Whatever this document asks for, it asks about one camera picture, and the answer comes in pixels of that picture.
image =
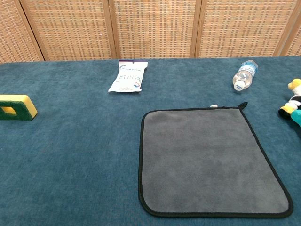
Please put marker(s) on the grey green microfibre cloth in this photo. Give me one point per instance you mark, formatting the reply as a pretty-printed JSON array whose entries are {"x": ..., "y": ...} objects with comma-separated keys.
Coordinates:
[{"x": 200, "y": 160}]

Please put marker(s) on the white snack packet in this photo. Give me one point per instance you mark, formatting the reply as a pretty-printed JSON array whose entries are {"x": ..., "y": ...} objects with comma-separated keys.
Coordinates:
[{"x": 128, "y": 78}]

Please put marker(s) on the woven wooden folding screen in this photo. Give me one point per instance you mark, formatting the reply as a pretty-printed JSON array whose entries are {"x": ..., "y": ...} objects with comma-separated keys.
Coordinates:
[{"x": 152, "y": 28}]

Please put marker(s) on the blue table cloth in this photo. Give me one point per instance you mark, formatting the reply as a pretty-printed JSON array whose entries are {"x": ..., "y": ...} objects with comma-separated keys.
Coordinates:
[{"x": 70, "y": 153}]

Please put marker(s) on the clear plastic water bottle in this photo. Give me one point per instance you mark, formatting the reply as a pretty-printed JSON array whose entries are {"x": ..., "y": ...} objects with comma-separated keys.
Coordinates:
[{"x": 245, "y": 74}]

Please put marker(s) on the yellow and green sponge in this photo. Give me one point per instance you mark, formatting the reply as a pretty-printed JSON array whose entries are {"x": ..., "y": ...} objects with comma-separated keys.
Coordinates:
[{"x": 23, "y": 103}]

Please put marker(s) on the black and white plush doll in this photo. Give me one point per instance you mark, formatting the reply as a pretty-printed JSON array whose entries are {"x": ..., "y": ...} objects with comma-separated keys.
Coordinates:
[{"x": 292, "y": 102}]

